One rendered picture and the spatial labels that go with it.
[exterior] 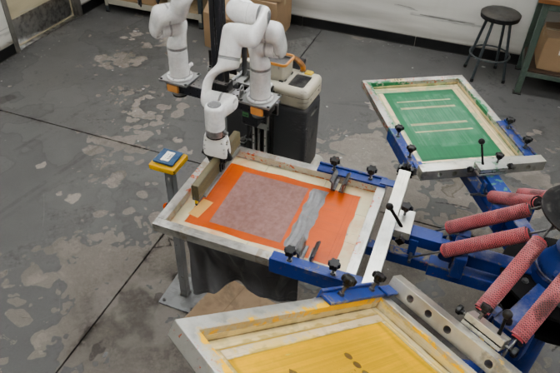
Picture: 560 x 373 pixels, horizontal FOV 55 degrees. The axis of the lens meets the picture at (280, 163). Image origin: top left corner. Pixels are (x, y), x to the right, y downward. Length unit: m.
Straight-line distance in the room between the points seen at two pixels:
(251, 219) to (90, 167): 2.14
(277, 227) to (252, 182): 0.29
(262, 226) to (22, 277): 1.75
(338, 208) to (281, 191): 0.25
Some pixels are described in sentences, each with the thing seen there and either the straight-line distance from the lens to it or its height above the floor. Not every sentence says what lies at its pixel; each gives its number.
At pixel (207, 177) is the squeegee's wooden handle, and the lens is 2.08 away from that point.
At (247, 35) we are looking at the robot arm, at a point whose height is 1.60.
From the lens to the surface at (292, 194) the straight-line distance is 2.26.
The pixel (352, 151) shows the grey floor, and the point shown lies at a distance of 4.15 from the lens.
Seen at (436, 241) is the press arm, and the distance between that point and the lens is 2.04.
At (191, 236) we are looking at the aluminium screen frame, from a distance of 2.06.
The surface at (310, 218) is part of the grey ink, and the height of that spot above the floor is 0.96.
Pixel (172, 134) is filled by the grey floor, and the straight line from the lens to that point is 4.31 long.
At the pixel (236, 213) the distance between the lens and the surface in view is 2.17.
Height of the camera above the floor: 2.45
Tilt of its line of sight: 38 degrees down
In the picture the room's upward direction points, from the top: 2 degrees clockwise
